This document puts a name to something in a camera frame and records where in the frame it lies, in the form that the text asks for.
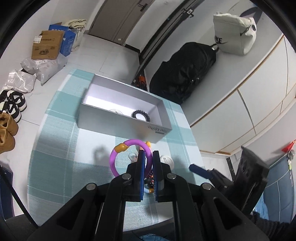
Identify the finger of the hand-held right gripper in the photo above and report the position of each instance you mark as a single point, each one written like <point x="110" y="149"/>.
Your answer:
<point x="197" y="169"/>

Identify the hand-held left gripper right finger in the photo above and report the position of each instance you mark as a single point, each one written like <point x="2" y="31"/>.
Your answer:
<point x="157" y="176"/>

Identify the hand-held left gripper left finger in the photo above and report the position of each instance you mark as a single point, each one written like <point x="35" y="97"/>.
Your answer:
<point x="141" y="172"/>

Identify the clear small trinket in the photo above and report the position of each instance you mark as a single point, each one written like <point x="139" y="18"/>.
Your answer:
<point x="133" y="157"/>

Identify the white round ornament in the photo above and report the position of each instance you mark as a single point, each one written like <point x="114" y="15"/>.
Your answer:
<point x="167" y="160"/>

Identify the grey cardboard box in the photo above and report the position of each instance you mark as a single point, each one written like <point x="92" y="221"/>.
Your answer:
<point x="129" y="129"/>

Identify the person's right forearm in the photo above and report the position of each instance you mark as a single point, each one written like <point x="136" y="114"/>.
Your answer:
<point x="275" y="226"/>

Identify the blue quilted cloth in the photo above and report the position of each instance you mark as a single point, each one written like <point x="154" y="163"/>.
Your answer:
<point x="281" y="185"/>

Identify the red hanging ornament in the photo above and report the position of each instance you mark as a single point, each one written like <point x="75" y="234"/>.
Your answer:
<point x="289" y="147"/>

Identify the teal checked tablecloth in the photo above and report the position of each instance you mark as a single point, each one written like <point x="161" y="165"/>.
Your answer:
<point x="69" y="162"/>

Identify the white cabinet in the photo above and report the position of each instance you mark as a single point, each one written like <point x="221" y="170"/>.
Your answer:
<point x="254" y="97"/>

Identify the orange and black tool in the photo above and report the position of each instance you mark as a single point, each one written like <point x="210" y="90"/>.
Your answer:
<point x="140" y="81"/>

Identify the black hanging backpack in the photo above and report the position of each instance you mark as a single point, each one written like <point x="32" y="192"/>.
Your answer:
<point x="182" y="74"/>

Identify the brown suede shoe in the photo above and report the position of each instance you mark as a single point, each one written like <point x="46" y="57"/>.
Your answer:
<point x="5" y="141"/>
<point x="9" y="124"/>

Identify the black and white sneaker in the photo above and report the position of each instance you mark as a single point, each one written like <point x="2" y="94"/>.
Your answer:
<point x="12" y="96"/>
<point x="13" y="110"/>

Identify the white duffel bag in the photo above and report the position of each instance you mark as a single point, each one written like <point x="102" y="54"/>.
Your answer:
<point x="233" y="32"/>

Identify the grey plastic bag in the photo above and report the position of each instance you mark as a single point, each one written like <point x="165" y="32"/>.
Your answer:
<point x="44" y="67"/>

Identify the blue cardboard box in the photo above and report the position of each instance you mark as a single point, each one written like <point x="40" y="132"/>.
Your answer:
<point x="68" y="41"/>

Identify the crumpled clear plastic bag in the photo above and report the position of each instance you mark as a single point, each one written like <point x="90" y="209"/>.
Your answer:
<point x="20" y="80"/>

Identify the grey door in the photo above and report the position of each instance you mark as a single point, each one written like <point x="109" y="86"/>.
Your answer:
<point x="113" y="20"/>

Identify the brown cardboard box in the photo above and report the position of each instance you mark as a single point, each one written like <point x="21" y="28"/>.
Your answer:
<point x="46" y="47"/>

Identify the white bag with cream cloth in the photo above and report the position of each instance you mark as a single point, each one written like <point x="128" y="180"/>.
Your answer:
<point x="76" y="24"/>

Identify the black metal frame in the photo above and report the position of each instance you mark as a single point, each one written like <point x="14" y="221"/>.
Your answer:
<point x="161" y="32"/>

